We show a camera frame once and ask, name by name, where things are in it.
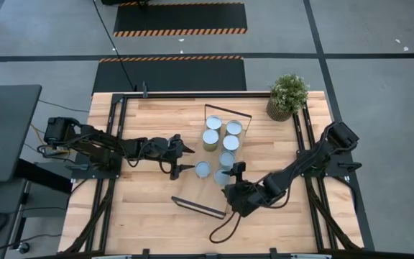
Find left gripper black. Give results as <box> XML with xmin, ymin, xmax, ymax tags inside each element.
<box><xmin>145</xmin><ymin>133</ymin><xmax>196</xmax><ymax>181</ymax></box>

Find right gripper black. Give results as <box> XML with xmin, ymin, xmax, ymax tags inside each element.
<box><xmin>223</xmin><ymin>161</ymin><xmax>265</xmax><ymax>219</ymax></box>

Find diced tomatoes tin can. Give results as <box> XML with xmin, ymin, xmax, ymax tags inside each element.
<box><xmin>213</xmin><ymin>168</ymin><xmax>231</xmax><ymax>187</ymax></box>
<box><xmin>218</xmin><ymin>150</ymin><xmax>236</xmax><ymax>170</ymax></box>

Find tin can with white lid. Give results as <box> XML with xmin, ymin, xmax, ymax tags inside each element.
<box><xmin>222</xmin><ymin>134</ymin><xmax>241</xmax><ymax>152</ymax></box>

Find green label tin can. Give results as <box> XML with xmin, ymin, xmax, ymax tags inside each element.
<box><xmin>202</xmin><ymin>129</ymin><xmax>220</xmax><ymax>153</ymax></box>

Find teal label tin can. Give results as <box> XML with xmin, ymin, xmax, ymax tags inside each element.
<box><xmin>206</xmin><ymin>114</ymin><xmax>224</xmax><ymax>132</ymax></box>

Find black mat one hazard stripe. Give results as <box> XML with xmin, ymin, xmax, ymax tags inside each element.
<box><xmin>91</xmin><ymin>55</ymin><xmax>247</xmax><ymax>93</ymax></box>

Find potted plant woven pot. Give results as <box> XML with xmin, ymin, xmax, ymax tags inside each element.
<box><xmin>265</xmin><ymin>73</ymin><xmax>311</xmax><ymax>122</ymax></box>

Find black desk crossbar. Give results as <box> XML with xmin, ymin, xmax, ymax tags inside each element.
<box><xmin>14</xmin><ymin>158</ymin><xmax>74</xmax><ymax>195</ymax></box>

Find black mat two hazard stripes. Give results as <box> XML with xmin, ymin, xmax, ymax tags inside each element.
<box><xmin>112</xmin><ymin>1</ymin><xmax>248</xmax><ymax>38</ymax></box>

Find grey desk leg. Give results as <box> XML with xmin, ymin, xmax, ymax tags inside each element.
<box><xmin>7</xmin><ymin>179</ymin><xmax>32</xmax><ymax>249</ymax></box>

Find black desk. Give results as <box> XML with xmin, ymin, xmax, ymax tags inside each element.
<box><xmin>0</xmin><ymin>84</ymin><xmax>42</xmax><ymax>183</ymax></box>

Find left gripper black cable loop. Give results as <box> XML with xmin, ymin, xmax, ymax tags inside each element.
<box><xmin>158</xmin><ymin>158</ymin><xmax>174</xmax><ymax>176</ymax></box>

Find gripper black cable loop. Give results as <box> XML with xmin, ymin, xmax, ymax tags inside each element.
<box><xmin>208</xmin><ymin>212</ymin><xmax>243</xmax><ymax>245</ymax></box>
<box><xmin>158</xmin><ymin>158</ymin><xmax>174</xmax><ymax>176</ymax></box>

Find wooden tray with handles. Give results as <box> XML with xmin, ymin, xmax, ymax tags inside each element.
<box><xmin>170</xmin><ymin>103</ymin><xmax>254</xmax><ymax>221</ymax></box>

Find black aluminium table frame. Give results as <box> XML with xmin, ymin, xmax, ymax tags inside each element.
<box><xmin>61</xmin><ymin>91</ymin><xmax>364</xmax><ymax>255</ymax></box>

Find right gripper black cable loop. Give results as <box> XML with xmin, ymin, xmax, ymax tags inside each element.
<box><xmin>208</xmin><ymin>212</ymin><xmax>243</xmax><ymax>245</ymax></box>

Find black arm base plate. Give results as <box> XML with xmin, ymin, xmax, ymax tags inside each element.
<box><xmin>70</xmin><ymin>153</ymin><xmax>122</xmax><ymax>180</ymax></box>
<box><xmin>296</xmin><ymin>149</ymin><xmax>363</xmax><ymax>178</ymax></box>

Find grey floor cable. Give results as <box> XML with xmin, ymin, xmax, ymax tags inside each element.
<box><xmin>37</xmin><ymin>99</ymin><xmax>91</xmax><ymax>114</ymax></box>

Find black floor cable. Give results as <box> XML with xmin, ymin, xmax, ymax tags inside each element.
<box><xmin>91</xmin><ymin>0</ymin><xmax>138</xmax><ymax>91</ymax></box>

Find thin dark floor cable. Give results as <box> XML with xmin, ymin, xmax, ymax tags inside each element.
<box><xmin>0</xmin><ymin>233</ymin><xmax>63</xmax><ymax>257</ymax></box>

